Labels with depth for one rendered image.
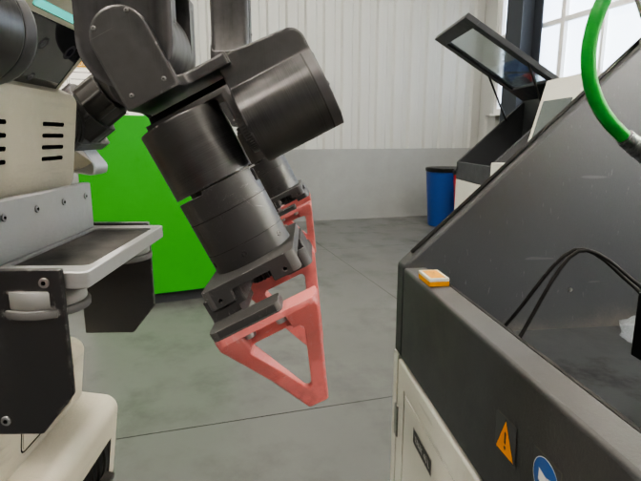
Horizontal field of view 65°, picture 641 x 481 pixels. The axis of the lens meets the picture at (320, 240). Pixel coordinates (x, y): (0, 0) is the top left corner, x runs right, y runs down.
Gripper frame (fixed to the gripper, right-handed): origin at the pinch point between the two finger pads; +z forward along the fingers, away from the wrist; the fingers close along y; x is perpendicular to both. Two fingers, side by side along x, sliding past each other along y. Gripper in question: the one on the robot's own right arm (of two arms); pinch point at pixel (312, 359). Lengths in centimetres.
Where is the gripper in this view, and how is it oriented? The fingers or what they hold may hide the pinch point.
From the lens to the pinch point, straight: 38.8
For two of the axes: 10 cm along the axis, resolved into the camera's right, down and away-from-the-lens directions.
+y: -0.3, -2.0, 9.8
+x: -8.9, 4.5, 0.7
